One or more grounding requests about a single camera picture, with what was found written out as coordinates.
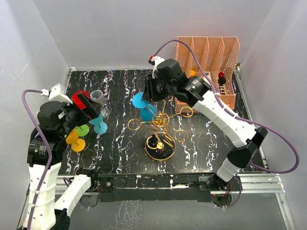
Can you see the blue wine glass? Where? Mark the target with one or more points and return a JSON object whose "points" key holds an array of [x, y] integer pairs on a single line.
{"points": [[147, 110], [100, 127]]}

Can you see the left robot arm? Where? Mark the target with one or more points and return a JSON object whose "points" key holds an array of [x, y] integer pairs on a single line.
{"points": [[55, 129]]}

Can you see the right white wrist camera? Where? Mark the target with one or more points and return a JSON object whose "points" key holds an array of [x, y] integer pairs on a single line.
{"points": [[155, 61]]}

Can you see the black base frame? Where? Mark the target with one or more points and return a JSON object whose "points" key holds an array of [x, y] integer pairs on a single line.
{"points": [[181, 186]]}

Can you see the red button black device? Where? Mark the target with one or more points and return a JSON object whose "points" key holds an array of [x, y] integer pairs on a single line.
{"points": [[221, 78]]}

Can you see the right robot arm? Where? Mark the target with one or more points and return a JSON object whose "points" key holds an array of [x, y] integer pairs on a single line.
{"points": [[168, 79]]}

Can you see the clear wine glass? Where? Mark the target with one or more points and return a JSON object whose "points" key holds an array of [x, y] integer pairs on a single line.
{"points": [[98, 97]]}

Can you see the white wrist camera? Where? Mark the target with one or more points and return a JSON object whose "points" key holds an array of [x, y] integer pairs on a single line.
{"points": [[57, 93], [155, 61]]}

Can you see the yellow wine glass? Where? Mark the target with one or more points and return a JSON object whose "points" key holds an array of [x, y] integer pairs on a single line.
{"points": [[77, 144]]}

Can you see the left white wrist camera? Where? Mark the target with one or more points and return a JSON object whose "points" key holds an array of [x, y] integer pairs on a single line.
{"points": [[57, 93]]}

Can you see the blue wine glass front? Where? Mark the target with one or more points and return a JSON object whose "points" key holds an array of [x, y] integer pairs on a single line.
{"points": [[100, 127]]}

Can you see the green wine glass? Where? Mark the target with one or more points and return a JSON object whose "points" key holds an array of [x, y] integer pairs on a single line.
{"points": [[83, 130]]}

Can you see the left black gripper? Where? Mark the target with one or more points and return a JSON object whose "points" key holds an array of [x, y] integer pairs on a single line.
{"points": [[92, 110]]}

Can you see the pink desk file organizer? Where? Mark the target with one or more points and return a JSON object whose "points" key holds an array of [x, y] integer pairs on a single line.
{"points": [[216, 54]]}

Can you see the gold wire glass rack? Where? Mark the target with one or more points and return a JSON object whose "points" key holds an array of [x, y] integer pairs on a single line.
{"points": [[161, 144]]}

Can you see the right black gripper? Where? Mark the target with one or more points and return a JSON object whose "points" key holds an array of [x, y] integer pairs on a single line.
{"points": [[149, 95]]}

